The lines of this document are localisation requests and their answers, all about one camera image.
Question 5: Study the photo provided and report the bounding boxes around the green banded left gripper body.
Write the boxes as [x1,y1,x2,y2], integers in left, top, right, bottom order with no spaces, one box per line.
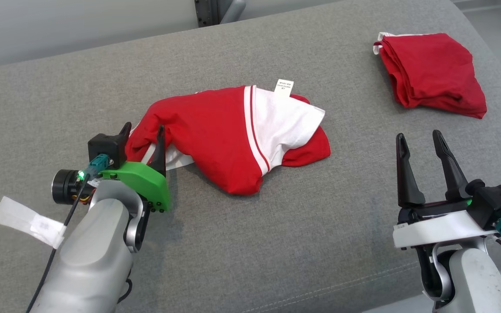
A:
[51,161,171,214]

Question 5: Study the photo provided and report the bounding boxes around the red white basketball jersey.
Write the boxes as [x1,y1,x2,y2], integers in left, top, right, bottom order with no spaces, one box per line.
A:
[124,79,332,196]

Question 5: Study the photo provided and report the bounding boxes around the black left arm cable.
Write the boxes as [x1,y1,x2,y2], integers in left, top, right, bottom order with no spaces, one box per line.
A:
[24,174,93,313]

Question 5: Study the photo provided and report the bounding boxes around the teal left camera connector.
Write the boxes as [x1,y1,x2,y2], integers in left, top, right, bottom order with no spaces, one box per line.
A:
[83,153,111,180]

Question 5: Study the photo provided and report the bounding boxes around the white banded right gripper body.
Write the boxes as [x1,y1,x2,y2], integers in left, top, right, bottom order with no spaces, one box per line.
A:
[392,198,500,250]

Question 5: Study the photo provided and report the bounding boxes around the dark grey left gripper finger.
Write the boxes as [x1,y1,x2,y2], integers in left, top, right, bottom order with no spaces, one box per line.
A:
[150,125,167,177]
[118,122,133,151]

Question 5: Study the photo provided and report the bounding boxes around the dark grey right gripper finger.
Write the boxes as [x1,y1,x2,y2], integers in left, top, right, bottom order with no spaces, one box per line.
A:
[395,133,426,208]
[431,129,471,202]

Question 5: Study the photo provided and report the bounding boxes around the white cable label tape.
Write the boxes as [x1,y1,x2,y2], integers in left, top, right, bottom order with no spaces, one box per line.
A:
[0,196,67,250]

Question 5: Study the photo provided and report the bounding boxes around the red shorts with white trim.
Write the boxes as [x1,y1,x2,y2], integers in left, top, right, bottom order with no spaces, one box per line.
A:
[372,32,488,120]

